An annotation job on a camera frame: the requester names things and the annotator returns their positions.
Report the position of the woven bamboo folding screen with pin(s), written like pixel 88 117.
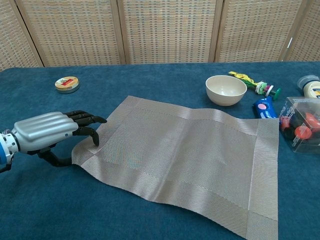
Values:
pixel 162 30

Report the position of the grey woven placemat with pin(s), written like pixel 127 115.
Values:
pixel 175 150

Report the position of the clear box with red toys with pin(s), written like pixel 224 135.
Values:
pixel 300 125

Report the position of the colourful feather shuttlecock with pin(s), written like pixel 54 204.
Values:
pixel 261 88

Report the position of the blue snack packet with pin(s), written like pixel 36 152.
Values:
pixel 265 107

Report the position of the mayonnaise squeeze bottle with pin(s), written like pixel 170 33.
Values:
pixel 312 87

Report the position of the blue table cloth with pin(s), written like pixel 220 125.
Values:
pixel 150 80

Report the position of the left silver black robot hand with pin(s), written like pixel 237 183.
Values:
pixel 42 130

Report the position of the white bowl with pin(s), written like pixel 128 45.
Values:
pixel 225 92

